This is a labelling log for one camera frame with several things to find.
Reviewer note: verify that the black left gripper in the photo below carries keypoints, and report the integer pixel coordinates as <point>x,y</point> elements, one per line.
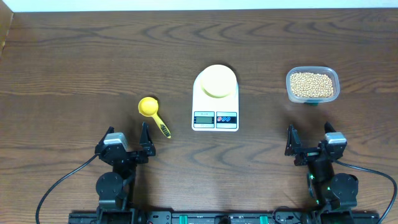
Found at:
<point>146,147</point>

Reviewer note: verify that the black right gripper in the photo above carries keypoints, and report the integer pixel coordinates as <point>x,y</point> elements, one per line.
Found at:
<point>293,148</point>

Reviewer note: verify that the yellow measuring scoop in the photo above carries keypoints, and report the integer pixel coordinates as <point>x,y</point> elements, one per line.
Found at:
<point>149,107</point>

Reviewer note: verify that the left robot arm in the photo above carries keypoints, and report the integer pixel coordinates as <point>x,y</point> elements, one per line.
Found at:
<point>115,188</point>

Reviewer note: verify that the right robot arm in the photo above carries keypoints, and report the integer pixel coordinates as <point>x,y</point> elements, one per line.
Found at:
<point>333,192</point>

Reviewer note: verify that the white digital kitchen scale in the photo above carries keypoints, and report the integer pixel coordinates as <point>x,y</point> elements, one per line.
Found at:
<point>214,114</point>

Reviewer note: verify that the pale yellow bowl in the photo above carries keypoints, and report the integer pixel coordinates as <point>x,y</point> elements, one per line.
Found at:
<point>218,81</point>

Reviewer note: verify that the clear plastic bean container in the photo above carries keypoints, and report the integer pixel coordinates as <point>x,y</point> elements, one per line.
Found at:
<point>322,70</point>

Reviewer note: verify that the soybeans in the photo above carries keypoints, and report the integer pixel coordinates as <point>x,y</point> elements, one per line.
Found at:
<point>311,85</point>

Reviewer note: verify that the black mounting rail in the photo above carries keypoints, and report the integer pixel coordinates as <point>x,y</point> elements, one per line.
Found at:
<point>188,218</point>

